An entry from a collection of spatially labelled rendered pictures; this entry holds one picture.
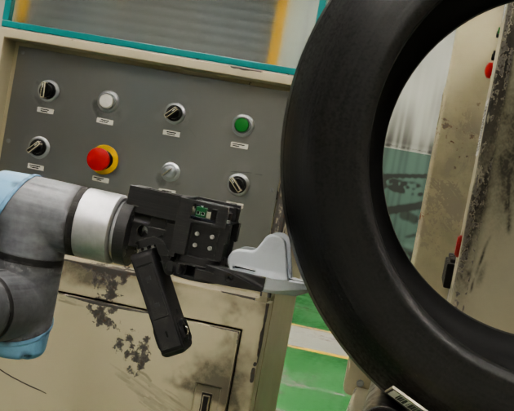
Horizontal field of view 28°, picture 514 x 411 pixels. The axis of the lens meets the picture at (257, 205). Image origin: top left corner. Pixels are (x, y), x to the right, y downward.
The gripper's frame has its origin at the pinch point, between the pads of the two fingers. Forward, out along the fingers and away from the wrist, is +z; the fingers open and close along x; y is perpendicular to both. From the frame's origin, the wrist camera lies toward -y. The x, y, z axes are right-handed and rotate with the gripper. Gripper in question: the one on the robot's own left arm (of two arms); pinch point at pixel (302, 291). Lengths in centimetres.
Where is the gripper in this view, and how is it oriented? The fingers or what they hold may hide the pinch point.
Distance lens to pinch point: 106.1
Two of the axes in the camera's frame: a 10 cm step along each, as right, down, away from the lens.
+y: 2.0, -9.8, -0.6
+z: 9.7, 2.1, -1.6
